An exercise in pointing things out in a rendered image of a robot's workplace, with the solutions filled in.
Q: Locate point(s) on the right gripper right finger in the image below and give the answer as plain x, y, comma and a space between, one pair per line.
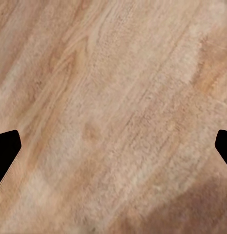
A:
221, 144

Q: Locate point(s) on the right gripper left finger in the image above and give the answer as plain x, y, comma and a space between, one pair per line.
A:
10, 144

